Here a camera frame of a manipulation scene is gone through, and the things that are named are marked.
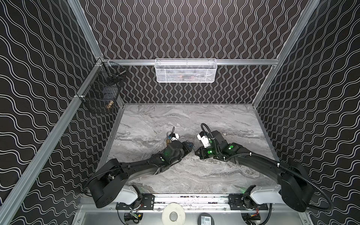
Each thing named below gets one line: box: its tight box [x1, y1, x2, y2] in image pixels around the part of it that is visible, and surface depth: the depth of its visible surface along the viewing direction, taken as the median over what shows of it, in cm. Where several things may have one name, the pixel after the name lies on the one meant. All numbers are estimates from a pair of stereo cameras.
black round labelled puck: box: [197, 212, 215, 225], surface depth 70 cm
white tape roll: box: [161, 202, 187, 225], surface depth 72 cm
